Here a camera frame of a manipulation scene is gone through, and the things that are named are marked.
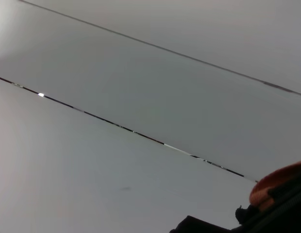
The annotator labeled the black bag with orange handles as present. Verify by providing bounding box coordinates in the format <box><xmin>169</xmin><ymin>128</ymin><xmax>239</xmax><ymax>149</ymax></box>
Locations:
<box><xmin>169</xmin><ymin>160</ymin><xmax>301</xmax><ymax>233</ymax></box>

